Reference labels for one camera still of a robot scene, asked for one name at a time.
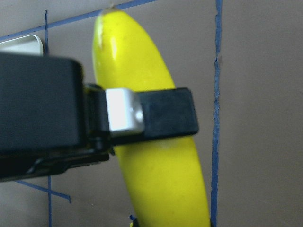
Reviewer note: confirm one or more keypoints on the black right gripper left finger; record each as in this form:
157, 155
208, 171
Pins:
120, 116

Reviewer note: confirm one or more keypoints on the white bear tray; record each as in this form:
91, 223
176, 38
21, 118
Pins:
29, 44

